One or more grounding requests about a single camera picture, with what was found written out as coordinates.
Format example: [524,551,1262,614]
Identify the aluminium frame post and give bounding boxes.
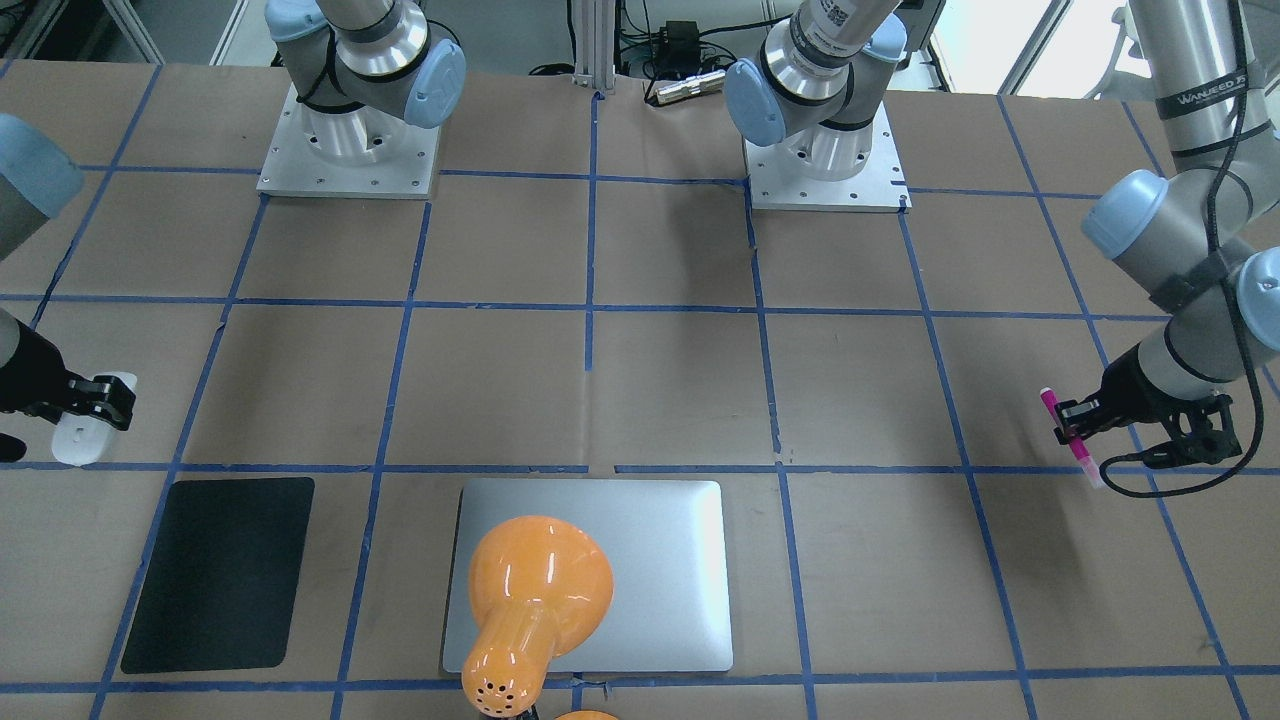
[568,1,617,97]

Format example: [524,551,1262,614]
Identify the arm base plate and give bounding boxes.
[256,87,442,201]
[742,104,913,213]

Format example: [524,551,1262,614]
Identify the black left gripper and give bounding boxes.
[1055,345,1213,446]

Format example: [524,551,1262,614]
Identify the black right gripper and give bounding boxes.
[0,322,137,464]

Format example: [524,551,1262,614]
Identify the black mousepad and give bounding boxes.
[119,477,315,675]

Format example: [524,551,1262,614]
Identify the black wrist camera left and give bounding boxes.
[1140,393,1243,469]

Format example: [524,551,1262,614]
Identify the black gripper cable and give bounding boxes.
[1097,0,1267,498]

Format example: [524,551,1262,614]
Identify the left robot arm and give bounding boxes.
[1056,1,1277,438]

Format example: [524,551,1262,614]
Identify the orange desk lamp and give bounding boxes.
[461,515,614,719]

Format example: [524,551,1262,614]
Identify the grey closed laptop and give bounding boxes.
[442,478,735,674]

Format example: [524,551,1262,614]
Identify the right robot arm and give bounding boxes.
[1,114,138,468]

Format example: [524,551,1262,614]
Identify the silver cylindrical connector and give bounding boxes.
[644,69,726,108]

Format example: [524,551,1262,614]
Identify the white computer mouse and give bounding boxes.
[51,372,133,468]

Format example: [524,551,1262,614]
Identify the tangled black cables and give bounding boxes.
[529,0,801,79]

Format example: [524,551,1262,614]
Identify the pink marker pen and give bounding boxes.
[1039,387,1105,489]

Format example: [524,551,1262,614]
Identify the black power adapter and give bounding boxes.
[653,20,701,79]

